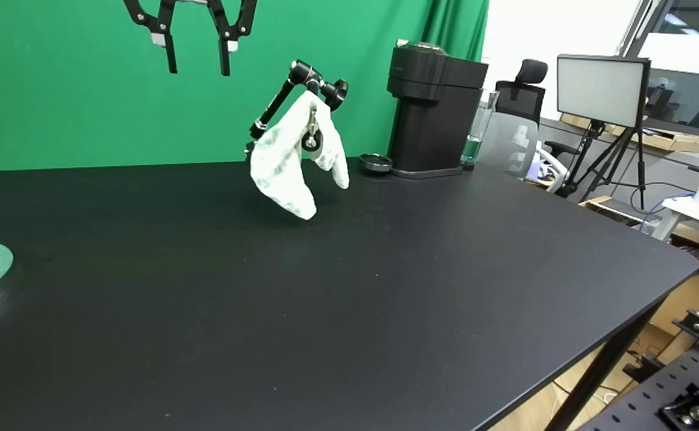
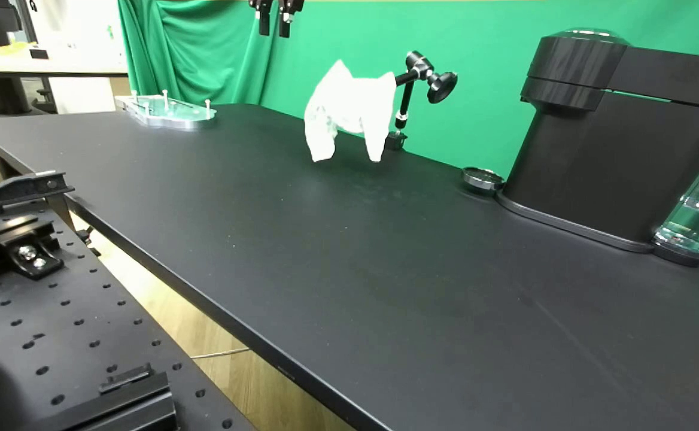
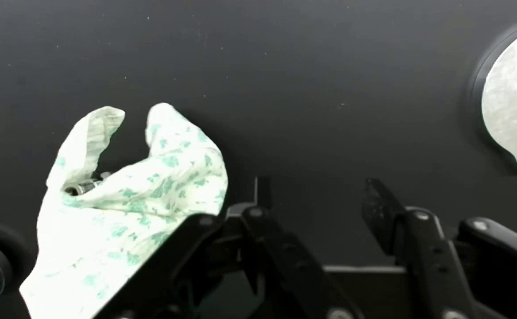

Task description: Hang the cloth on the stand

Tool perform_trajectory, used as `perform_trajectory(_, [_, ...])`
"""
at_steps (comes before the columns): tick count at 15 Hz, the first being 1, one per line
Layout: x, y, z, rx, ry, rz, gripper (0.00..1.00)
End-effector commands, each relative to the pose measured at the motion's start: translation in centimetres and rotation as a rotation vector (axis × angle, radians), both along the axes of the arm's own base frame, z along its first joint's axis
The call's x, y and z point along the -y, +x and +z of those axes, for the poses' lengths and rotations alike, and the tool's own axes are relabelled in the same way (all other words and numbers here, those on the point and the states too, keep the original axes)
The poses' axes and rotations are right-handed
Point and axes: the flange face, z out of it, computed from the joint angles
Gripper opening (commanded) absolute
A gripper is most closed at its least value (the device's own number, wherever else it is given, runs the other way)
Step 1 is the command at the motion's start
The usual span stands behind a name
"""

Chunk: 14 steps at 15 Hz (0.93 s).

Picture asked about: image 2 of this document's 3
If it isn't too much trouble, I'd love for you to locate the white cloth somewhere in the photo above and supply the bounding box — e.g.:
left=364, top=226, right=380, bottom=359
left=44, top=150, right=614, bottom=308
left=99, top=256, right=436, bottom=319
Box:
left=303, top=57, right=400, bottom=167

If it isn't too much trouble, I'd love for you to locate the black articulated stand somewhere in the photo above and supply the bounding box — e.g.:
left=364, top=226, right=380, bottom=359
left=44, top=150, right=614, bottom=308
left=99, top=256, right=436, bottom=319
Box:
left=384, top=49, right=459, bottom=153

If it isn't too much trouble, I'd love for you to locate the clear acrylic plate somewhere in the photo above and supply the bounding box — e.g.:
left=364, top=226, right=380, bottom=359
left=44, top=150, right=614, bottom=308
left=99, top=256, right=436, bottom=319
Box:
left=116, top=88, right=220, bottom=132

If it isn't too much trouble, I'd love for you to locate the green curtain backdrop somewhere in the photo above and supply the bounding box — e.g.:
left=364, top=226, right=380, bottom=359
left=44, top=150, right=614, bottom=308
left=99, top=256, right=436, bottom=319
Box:
left=116, top=0, right=699, bottom=179

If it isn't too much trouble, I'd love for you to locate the wooden desk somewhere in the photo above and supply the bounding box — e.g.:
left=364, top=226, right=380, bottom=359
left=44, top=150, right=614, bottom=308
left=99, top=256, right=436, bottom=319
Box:
left=0, top=44, right=133, bottom=122

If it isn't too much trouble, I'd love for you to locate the small black round cap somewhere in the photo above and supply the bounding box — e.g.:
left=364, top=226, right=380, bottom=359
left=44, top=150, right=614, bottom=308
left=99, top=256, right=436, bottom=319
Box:
left=459, top=163, right=504, bottom=193

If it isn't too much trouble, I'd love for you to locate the black clamp on breadboard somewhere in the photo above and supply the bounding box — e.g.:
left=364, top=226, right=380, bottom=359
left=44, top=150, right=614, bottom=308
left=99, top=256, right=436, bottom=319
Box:
left=6, top=236, right=67, bottom=282

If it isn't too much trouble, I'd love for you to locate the black coffee machine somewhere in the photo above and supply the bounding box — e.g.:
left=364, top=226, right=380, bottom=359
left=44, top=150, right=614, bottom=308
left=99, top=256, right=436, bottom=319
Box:
left=497, top=28, right=699, bottom=259

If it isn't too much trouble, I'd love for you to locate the black perforated breadboard cart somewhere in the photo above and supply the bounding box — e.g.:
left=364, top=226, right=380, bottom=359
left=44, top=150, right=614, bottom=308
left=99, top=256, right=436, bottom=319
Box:
left=0, top=169, right=260, bottom=431

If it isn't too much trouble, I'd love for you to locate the black mounting block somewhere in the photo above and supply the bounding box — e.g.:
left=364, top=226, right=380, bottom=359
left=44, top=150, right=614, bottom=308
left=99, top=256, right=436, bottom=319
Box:
left=36, top=361, right=183, bottom=431

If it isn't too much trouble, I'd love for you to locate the black metal bracket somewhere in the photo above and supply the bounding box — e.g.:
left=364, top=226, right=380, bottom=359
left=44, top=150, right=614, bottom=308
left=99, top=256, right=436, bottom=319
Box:
left=0, top=167, right=75, bottom=227

